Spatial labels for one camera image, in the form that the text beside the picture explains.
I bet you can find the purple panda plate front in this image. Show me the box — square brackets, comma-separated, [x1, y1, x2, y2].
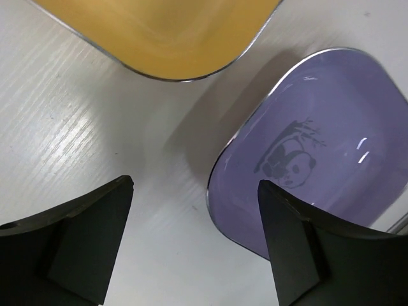
[207, 48, 407, 258]

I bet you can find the yellow panda plate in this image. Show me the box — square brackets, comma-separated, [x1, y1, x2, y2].
[34, 1, 279, 82]

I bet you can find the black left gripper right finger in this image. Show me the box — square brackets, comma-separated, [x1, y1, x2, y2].
[258, 180, 407, 305]

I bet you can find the aluminium mounting rail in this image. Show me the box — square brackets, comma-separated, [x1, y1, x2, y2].
[387, 214, 408, 235]

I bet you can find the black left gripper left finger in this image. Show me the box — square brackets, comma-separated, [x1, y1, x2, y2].
[1, 175, 134, 305]

